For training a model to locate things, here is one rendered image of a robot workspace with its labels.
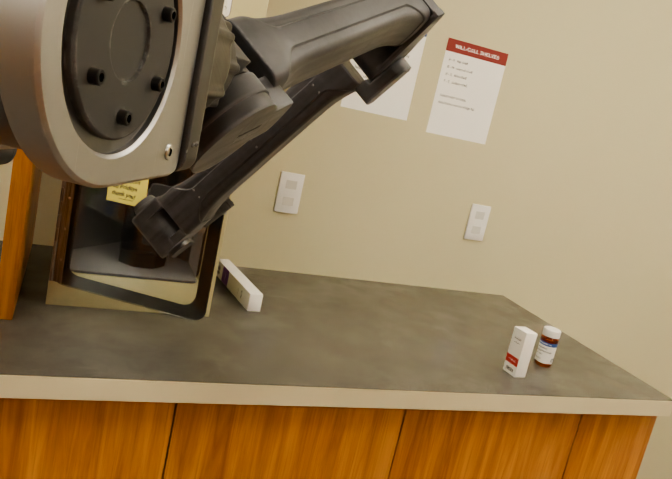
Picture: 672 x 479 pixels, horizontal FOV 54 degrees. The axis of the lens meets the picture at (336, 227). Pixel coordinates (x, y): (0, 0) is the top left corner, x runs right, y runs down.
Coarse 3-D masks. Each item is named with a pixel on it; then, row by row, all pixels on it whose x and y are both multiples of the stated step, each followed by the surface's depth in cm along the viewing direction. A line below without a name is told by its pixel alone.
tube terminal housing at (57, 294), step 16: (240, 0) 126; (256, 0) 127; (256, 16) 128; (224, 224) 136; (48, 288) 127; (64, 288) 128; (64, 304) 129; (80, 304) 130; (96, 304) 131; (112, 304) 132; (128, 304) 133; (208, 304) 139
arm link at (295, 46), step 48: (336, 0) 60; (384, 0) 66; (432, 0) 73; (240, 48) 49; (288, 48) 51; (336, 48) 57; (384, 48) 77; (240, 96) 43; (288, 96) 50; (240, 144) 50
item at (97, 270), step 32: (96, 192) 122; (96, 224) 123; (128, 224) 122; (96, 256) 124; (128, 256) 123; (192, 256) 121; (96, 288) 125; (128, 288) 124; (160, 288) 123; (192, 288) 122; (192, 320) 123
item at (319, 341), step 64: (0, 256) 148; (0, 320) 117; (64, 320) 123; (128, 320) 129; (256, 320) 144; (320, 320) 153; (384, 320) 164; (448, 320) 175; (512, 320) 189; (0, 384) 99; (64, 384) 103; (128, 384) 106; (192, 384) 110; (256, 384) 114; (320, 384) 120; (384, 384) 126; (448, 384) 133; (512, 384) 140; (576, 384) 149; (640, 384) 159
